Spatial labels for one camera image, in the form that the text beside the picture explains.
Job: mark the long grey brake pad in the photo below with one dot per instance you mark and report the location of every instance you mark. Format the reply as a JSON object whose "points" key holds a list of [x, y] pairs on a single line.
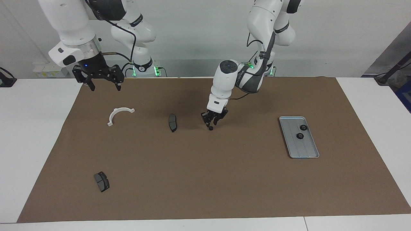
{"points": [[172, 123]]}

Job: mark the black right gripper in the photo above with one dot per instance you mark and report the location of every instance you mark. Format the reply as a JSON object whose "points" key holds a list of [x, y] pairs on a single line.
{"points": [[94, 65]]}

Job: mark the black bearing gear silver centre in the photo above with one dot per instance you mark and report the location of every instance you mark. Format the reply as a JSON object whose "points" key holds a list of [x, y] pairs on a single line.
{"points": [[300, 136], [303, 127]]}

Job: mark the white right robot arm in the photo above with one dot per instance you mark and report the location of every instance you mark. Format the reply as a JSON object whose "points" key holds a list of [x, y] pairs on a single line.
{"points": [[70, 22]]}

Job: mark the blue box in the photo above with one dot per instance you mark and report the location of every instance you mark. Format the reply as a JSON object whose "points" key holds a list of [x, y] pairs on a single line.
{"points": [[405, 96]]}

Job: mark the short grey brake pad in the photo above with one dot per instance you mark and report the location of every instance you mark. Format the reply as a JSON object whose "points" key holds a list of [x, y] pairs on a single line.
{"points": [[102, 182]]}

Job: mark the black clamp mount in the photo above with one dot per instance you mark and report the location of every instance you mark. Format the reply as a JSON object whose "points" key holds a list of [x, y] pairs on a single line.
{"points": [[7, 81]]}

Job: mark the black stand with pole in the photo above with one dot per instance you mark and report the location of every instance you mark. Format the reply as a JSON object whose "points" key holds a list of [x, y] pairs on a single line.
{"points": [[390, 77]]}

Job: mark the white curved plastic bracket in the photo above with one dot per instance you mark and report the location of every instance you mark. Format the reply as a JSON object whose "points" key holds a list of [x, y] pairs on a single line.
{"points": [[113, 115]]}

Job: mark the brown paper mat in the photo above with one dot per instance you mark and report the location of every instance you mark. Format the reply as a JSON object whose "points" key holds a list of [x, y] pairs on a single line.
{"points": [[192, 176]]}

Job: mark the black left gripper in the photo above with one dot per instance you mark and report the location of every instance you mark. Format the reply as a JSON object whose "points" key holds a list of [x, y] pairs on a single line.
{"points": [[213, 113]]}

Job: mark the silver metal tray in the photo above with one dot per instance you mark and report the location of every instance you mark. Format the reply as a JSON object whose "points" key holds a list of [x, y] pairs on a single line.
{"points": [[305, 147]]}

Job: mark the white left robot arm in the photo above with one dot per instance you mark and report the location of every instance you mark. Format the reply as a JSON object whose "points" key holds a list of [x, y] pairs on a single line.
{"points": [[224, 80]]}

